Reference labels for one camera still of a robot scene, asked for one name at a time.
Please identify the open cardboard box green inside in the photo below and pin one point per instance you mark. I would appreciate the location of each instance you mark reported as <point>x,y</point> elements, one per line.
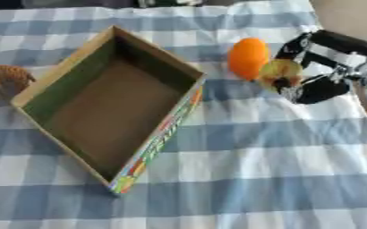
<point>108,113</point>

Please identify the brown soft toy animal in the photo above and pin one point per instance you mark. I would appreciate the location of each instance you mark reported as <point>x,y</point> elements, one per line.
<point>5,81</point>

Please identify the orange toy fruit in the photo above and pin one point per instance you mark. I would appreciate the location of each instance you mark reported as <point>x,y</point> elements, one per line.
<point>248,58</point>

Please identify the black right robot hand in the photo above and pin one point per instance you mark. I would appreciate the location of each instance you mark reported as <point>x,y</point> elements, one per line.
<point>322,88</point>

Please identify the yellow-green toy apple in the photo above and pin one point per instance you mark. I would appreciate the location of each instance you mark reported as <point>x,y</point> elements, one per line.
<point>280,73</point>

